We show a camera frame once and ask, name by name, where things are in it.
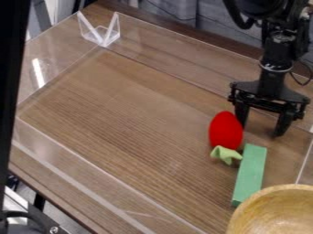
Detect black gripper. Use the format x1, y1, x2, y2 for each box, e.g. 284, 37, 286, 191
228, 80, 310, 137

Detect red plush strawberry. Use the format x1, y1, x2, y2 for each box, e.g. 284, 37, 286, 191
207, 111, 243, 165

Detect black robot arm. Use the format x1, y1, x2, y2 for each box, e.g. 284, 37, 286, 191
222, 0, 313, 136

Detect green rectangular block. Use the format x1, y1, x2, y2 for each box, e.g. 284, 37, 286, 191
231, 144, 266, 207

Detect wooden bowl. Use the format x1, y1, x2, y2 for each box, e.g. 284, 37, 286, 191
226, 184, 313, 234

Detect clear acrylic enclosure wall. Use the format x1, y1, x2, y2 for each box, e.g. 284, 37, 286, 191
9, 8, 313, 234

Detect black metal bracket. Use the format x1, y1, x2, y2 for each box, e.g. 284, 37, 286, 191
26, 206, 69, 234

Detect black cable on floor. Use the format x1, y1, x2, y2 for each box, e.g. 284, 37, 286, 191
2, 209, 32, 228

